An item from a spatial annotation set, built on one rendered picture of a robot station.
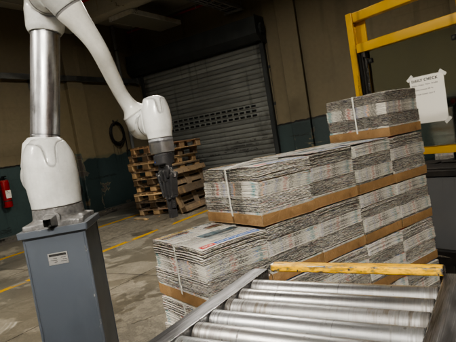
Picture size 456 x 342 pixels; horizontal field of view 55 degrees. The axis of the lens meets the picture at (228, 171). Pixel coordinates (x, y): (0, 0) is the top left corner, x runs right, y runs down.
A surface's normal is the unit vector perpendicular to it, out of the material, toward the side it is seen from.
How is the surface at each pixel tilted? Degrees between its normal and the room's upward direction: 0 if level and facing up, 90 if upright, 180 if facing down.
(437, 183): 90
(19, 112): 90
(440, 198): 90
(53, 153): 70
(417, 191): 90
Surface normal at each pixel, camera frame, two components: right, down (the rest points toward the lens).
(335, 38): -0.52, 0.14
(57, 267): 0.11, 0.05
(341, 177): 0.58, -0.04
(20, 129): 0.84, -0.10
